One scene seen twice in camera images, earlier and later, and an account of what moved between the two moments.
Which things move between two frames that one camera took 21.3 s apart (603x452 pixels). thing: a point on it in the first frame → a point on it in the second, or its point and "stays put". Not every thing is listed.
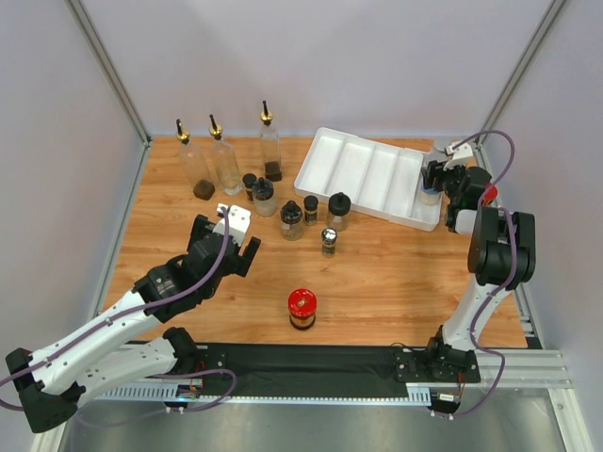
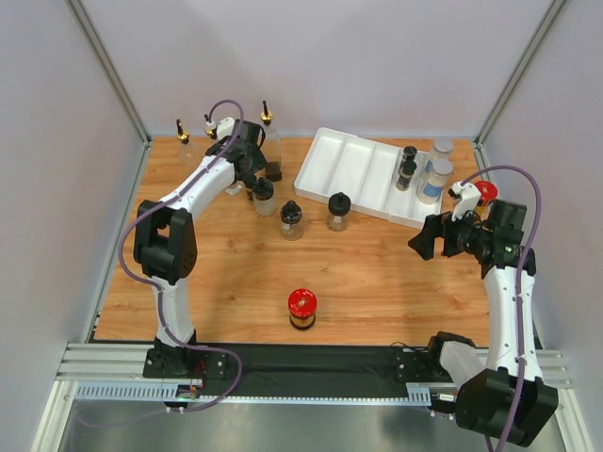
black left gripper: [240, 264] → [258, 162]
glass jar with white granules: [264, 197] stays put
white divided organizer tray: [382, 180] stays put
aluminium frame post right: [522, 67] stays put
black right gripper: [440, 174] → [448, 234]
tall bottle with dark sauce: [270, 147] stays put
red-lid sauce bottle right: [490, 194] stays put
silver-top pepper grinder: [329, 237] → [410, 153]
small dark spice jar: [311, 203] → [405, 173]
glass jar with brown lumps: [291, 220] stays put
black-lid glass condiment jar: [338, 210] stays put
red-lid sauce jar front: [301, 308] stays put
